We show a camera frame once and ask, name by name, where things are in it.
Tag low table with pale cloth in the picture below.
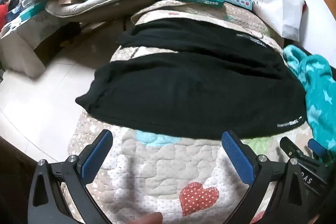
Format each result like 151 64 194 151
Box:
0 14 79 79

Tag beige rolled mattress pad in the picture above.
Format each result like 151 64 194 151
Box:
46 0 158 23

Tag heart print quilt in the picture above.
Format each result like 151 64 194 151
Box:
67 0 323 224

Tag person's dark clothing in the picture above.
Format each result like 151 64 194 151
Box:
0 136 36 224

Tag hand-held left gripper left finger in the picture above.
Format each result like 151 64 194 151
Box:
28 130 114 224

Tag person's left hand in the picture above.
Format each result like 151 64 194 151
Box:
130 212 164 224

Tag black pants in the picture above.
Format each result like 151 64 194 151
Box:
75 19 306 140

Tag teal star print blanket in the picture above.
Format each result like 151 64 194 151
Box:
283 45 336 156

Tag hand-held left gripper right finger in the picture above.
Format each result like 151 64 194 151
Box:
221 130 307 224

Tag teal flat box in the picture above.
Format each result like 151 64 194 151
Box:
20 1 48 21

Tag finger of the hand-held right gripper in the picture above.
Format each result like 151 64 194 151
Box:
308 139 328 165
280 137 305 161

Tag light blue box coloured shapes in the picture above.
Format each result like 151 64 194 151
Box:
218 0 253 10

